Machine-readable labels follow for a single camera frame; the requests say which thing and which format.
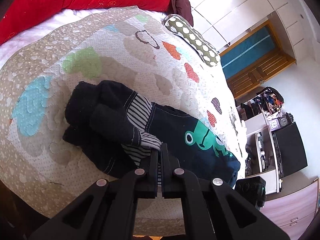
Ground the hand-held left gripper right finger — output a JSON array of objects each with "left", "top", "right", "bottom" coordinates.
[{"left": 161, "top": 142, "right": 291, "bottom": 240}]

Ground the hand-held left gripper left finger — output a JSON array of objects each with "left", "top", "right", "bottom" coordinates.
[{"left": 29, "top": 150, "right": 159, "bottom": 240}]

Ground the dark navy striped garment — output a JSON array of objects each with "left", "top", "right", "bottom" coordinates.
[{"left": 62, "top": 80, "right": 241, "bottom": 188}]

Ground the wooden drawer cabinet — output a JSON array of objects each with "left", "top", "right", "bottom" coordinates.
[{"left": 260, "top": 177, "right": 320, "bottom": 240}]

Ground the white shelf unit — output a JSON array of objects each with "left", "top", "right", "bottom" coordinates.
[{"left": 236, "top": 97, "right": 284, "bottom": 196}]

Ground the black monitor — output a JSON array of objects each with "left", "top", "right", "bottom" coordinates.
[{"left": 272, "top": 122, "right": 308, "bottom": 178}]

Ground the dark round clock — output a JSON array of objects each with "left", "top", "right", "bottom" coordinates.
[{"left": 278, "top": 113, "right": 293, "bottom": 128}]

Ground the pile of clutter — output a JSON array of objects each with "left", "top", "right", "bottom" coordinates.
[{"left": 250, "top": 87, "right": 286, "bottom": 121}]

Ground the wooden door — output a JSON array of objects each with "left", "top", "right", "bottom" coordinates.
[{"left": 220, "top": 19, "right": 297, "bottom": 98}]

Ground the patchwork heart quilt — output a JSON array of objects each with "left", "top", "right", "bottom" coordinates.
[{"left": 0, "top": 6, "right": 248, "bottom": 238}]

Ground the teal striped curtain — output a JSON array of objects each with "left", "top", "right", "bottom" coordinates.
[{"left": 221, "top": 27, "right": 272, "bottom": 80}]

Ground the green white-dotted bolster pillow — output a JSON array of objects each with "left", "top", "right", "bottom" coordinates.
[{"left": 163, "top": 14, "right": 221, "bottom": 67}]

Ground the white wardrobe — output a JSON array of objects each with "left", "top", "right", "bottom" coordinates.
[{"left": 182, "top": 0, "right": 314, "bottom": 67}]

